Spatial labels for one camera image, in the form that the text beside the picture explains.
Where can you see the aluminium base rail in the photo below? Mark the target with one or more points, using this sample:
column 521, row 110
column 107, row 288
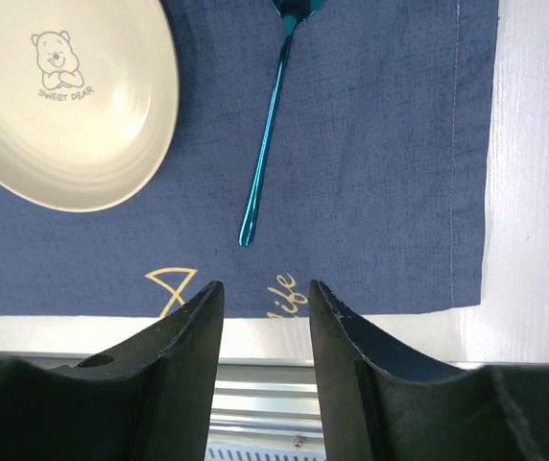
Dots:
column 247, row 406

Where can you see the perforated cable duct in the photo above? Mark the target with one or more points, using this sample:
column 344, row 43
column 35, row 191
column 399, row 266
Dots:
column 223, row 452

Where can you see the blue cloth placemat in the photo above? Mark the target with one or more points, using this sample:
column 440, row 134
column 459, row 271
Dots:
column 375, row 183

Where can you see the blue metallic spoon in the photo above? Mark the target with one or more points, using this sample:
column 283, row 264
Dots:
column 292, row 13

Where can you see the cream round plate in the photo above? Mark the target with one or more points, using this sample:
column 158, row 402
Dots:
column 89, row 100

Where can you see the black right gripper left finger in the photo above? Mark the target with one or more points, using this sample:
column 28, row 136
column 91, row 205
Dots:
column 146, row 398

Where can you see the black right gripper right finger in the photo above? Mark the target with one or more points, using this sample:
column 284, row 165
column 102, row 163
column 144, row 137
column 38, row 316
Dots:
column 380, row 399

